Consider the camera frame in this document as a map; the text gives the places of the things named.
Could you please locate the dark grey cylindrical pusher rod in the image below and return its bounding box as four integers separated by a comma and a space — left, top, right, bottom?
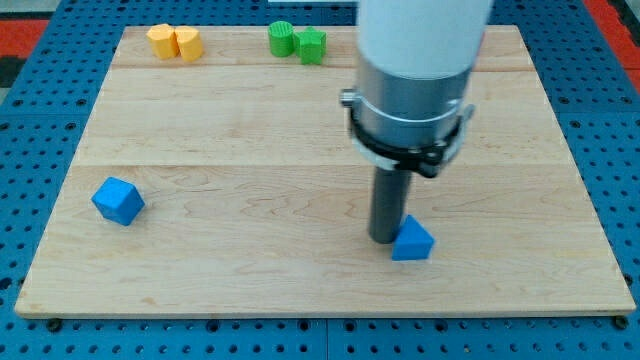
368, 168, 412, 244

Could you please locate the green cylinder block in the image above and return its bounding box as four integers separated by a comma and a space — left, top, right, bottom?
267, 20, 294, 57

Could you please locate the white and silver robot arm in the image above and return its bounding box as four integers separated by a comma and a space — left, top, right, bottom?
341, 0, 493, 178

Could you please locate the blue perforated base mat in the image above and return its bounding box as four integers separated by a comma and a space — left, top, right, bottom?
1, 0, 639, 359

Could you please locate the green star block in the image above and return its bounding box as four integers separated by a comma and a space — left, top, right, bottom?
293, 27, 326, 65

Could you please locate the light wooden board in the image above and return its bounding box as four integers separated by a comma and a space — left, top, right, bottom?
15, 26, 636, 319

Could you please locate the yellow hexagon block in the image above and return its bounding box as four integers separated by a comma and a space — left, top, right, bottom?
146, 23, 179, 60

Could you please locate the yellow half-cylinder block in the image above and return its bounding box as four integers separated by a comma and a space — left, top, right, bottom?
175, 25, 204, 62

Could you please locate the blue cube block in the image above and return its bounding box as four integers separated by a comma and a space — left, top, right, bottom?
91, 177, 145, 226

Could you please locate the blue triangle block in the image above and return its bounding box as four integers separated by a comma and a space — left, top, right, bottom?
391, 215, 435, 261

